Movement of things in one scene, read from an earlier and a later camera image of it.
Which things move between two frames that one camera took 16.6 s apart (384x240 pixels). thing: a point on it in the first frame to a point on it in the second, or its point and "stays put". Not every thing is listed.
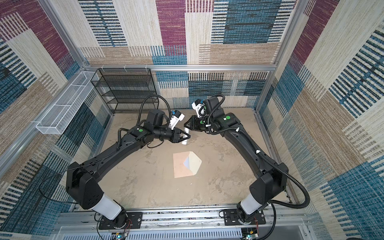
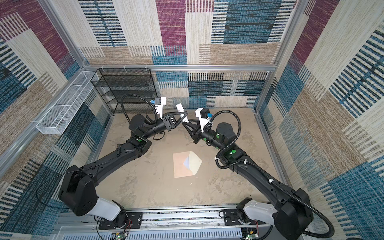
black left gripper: (176, 135) to (170, 123)
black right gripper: (193, 123) to (195, 134)
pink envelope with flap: (180, 169) stays put
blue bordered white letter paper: (186, 162) stays put
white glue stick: (185, 141) to (180, 108)
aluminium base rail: (286, 224) stays put
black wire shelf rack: (127, 90) stays put
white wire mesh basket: (59, 117) stays put
